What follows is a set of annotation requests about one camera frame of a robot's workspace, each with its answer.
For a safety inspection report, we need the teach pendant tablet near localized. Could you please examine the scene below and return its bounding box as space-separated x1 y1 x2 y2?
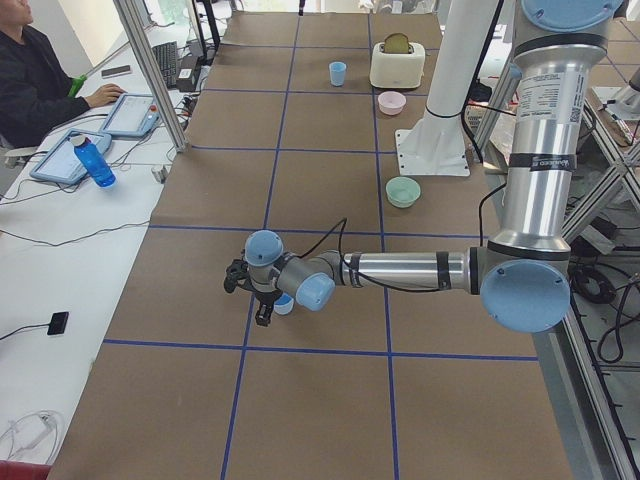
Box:
30 129 112 185

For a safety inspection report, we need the green bowl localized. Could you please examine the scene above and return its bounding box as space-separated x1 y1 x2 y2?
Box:
385 176 421 209

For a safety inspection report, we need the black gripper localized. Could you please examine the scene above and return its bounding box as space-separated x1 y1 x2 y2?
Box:
242 271 282 326

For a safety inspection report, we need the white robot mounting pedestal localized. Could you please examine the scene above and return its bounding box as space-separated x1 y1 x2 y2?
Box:
395 0 502 177

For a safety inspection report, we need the small black device with cable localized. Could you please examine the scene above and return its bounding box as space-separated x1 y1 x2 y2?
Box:
47 311 69 336

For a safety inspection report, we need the teach pendant tablet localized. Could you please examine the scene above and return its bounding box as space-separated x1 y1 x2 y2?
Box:
100 93 159 138
30 129 112 185

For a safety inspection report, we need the black keyboard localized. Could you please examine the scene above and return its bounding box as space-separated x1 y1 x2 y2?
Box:
151 41 178 89

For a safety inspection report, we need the aluminium frame rack right side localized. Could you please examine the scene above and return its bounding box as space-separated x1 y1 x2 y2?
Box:
474 0 640 480

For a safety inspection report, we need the white coiled cable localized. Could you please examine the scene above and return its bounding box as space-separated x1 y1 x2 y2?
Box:
0 409 62 464

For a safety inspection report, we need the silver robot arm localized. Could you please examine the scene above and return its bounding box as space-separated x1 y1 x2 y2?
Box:
225 1 625 332

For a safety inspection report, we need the pink bowl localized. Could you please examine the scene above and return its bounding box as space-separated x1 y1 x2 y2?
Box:
377 91 406 116

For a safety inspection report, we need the seated person in black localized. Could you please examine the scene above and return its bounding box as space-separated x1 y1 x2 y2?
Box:
1 1 124 148

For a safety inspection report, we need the cream toaster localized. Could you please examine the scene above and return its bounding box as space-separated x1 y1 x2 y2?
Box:
369 42 426 89

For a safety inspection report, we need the teach pendant tablet far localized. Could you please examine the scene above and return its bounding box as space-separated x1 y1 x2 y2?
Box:
100 93 159 138

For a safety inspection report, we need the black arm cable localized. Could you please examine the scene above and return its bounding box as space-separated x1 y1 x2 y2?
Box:
287 216 509 294

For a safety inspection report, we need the black smartphone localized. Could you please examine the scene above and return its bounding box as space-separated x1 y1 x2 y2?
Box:
101 65 132 79

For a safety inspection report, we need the blue water bottle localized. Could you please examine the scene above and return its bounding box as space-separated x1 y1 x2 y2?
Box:
69 135 116 188

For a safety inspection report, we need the aluminium frame post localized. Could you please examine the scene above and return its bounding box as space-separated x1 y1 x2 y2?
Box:
113 0 187 153

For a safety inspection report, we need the light blue cup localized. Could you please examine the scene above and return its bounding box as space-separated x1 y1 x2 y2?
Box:
274 293 295 316
329 61 347 87

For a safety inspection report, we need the bread slice in toaster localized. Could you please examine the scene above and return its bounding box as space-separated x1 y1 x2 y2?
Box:
383 32 411 54

